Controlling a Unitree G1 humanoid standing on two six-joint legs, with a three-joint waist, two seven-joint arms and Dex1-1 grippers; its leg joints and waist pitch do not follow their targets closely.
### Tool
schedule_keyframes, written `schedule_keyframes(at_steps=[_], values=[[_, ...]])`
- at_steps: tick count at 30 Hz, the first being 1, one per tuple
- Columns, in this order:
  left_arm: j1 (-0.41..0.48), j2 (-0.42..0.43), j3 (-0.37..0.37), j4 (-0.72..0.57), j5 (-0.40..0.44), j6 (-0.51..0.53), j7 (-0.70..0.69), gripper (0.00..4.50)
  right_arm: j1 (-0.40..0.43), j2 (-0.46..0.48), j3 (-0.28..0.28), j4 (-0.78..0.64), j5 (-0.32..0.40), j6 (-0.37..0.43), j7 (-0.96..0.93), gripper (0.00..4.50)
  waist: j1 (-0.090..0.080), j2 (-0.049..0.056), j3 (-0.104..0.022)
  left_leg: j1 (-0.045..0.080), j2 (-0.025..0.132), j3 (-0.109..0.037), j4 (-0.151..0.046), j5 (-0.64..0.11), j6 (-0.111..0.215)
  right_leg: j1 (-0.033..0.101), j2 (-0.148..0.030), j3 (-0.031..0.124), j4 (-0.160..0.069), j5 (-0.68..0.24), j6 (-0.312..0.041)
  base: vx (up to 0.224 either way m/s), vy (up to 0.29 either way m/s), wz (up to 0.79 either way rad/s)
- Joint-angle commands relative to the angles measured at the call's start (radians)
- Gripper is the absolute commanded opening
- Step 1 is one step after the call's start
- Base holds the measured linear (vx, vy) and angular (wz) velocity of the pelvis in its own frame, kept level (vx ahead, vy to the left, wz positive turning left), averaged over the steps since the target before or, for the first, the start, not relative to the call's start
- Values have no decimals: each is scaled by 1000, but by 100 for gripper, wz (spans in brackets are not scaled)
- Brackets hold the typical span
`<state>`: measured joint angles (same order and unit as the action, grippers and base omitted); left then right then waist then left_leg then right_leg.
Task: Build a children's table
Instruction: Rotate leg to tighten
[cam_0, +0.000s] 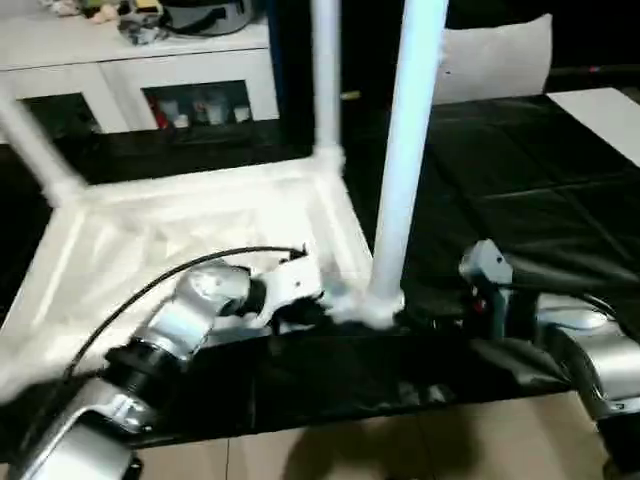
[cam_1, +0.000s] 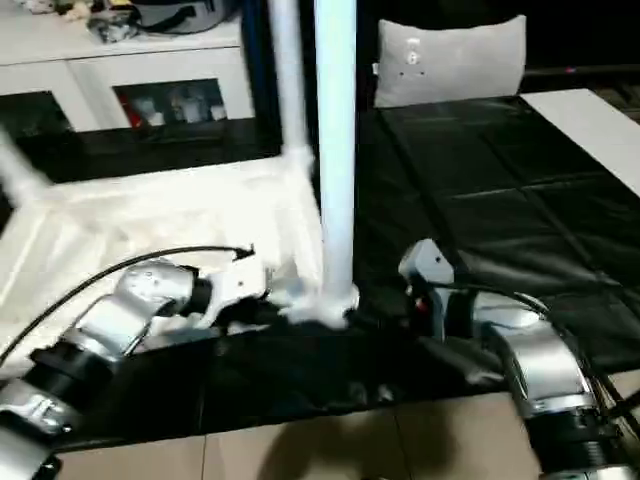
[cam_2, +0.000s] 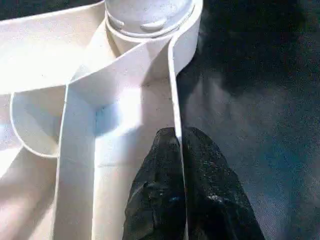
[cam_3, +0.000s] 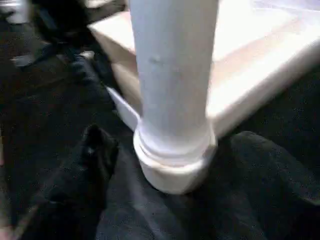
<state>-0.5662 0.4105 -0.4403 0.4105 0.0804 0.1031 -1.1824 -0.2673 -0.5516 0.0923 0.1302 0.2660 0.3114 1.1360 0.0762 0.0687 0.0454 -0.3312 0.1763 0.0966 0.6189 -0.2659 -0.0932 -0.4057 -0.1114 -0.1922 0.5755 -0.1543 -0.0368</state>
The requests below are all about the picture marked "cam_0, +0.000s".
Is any black clutter pile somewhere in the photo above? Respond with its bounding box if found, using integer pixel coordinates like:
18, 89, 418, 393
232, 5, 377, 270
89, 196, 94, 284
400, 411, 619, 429
117, 7, 169, 46

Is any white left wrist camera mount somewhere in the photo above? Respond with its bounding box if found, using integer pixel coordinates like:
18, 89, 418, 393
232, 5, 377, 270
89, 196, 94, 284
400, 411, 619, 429
247, 254, 329, 331

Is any white glass-door cabinet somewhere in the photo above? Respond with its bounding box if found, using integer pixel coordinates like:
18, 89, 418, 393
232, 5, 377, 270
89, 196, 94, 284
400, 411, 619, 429
0, 9, 281, 134

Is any black right camera cable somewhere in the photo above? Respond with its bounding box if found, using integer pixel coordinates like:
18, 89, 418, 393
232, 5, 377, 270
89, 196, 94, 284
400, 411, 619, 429
509, 277, 621, 321

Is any white plastic table top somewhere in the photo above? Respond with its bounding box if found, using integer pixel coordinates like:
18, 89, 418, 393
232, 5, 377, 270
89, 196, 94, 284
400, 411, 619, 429
0, 149, 406, 401

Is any black speaker box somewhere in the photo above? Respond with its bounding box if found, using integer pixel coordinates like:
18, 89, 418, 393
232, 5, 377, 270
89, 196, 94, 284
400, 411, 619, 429
267, 0, 406, 151

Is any grey cushion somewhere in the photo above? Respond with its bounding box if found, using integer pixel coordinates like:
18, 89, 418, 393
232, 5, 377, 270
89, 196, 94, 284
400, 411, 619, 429
439, 13, 554, 104

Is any white plastic table leg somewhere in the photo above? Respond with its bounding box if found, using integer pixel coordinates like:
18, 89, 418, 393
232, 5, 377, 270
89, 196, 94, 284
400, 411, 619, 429
0, 89, 89, 206
367, 0, 449, 326
310, 0, 347, 171

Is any white flat board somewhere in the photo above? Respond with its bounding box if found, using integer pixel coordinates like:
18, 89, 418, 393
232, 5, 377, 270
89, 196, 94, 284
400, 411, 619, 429
547, 87, 640, 169

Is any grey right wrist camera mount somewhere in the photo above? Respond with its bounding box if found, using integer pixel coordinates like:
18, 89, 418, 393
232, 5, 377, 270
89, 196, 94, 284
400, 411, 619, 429
458, 239, 516, 341

